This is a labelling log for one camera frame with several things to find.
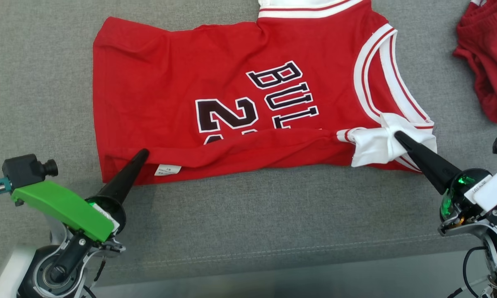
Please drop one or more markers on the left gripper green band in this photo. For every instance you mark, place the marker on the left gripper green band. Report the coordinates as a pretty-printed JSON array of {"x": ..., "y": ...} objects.
[{"x": 62, "y": 207}]

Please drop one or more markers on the red basketball jersey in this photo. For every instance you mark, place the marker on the red basketball jersey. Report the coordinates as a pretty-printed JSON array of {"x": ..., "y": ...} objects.
[{"x": 157, "y": 91}]

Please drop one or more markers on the red shorts white stripe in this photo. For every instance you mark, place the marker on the red shorts white stripe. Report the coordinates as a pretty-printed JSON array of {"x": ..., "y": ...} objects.
[{"x": 493, "y": 62}]

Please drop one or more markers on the white robot base panel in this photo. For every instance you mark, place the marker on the white robot base panel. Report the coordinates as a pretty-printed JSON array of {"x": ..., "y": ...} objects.
[{"x": 4, "y": 277}]

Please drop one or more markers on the grey fabric sofa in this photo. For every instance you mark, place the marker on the grey fabric sofa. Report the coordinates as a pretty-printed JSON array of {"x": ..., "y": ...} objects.
[{"x": 273, "y": 215}]

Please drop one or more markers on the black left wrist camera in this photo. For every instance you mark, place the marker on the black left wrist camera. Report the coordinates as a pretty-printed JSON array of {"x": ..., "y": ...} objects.
[{"x": 25, "y": 169}]

